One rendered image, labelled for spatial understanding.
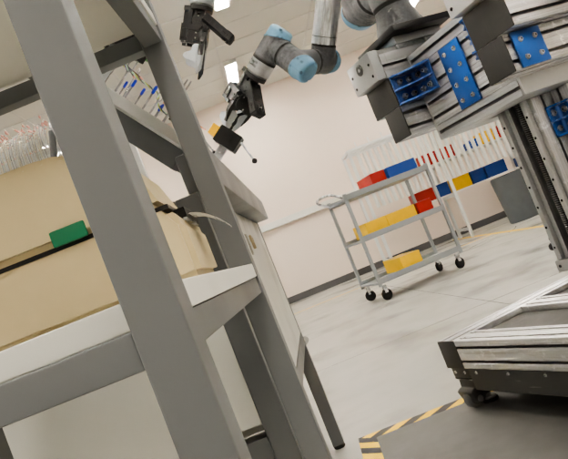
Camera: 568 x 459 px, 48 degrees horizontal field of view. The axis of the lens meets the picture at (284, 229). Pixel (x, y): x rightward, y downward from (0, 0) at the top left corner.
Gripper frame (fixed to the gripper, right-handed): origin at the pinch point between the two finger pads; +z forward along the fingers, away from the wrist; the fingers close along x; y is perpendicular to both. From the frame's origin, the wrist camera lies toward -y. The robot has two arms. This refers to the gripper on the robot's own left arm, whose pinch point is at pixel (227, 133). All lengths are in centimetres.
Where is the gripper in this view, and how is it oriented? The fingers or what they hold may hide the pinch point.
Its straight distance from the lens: 202.7
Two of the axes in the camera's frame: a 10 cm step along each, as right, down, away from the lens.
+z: -5.2, 7.9, 3.4
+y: -5.0, -6.0, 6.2
